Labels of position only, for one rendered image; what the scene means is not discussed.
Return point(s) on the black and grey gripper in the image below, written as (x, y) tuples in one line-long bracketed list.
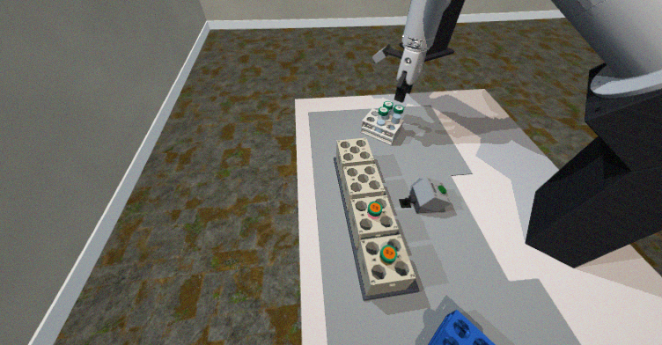
[(410, 68)]

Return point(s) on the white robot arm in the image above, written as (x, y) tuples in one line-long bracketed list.
[(626, 34)]

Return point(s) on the beige bucket adapter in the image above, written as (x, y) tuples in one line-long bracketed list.
[(361, 181), (372, 269), (363, 227), (353, 152)]

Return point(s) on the blue tube rack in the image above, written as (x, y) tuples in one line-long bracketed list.
[(451, 337)]

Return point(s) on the white tube rack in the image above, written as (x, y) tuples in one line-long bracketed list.
[(368, 128)]

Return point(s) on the grey bench mat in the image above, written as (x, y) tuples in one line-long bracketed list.
[(454, 266)]

